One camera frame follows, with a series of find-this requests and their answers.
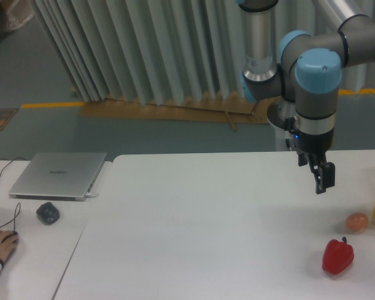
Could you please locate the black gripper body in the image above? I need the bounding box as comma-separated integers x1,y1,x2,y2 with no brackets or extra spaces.
285,116,334,155

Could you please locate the silver closed laptop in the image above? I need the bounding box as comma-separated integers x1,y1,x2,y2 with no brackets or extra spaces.
9,152,106,201

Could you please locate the pale green pleated curtain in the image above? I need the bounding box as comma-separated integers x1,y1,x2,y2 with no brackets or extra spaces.
31,1,375,106

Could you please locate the flat brown cardboard sheet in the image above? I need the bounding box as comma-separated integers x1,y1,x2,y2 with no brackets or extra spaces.
79,91,277,131

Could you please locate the black mouse cable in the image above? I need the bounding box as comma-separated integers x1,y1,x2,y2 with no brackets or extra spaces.
0,202,21,234

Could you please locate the red bell pepper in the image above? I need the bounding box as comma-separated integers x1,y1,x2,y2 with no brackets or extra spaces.
322,236,354,275

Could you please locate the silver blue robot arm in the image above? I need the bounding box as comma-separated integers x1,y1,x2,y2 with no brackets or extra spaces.
237,1,375,194

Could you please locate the brown egg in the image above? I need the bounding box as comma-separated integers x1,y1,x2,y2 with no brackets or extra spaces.
345,212,369,233

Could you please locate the person's hand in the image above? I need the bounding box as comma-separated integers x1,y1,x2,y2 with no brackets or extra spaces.
0,229,19,263

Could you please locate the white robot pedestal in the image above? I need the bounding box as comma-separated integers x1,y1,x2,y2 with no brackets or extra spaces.
267,99,298,153

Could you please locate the white laptop plug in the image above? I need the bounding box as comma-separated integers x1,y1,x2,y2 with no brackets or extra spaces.
86,193,99,198

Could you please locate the black earbud case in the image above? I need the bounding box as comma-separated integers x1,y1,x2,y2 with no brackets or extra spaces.
36,202,60,225

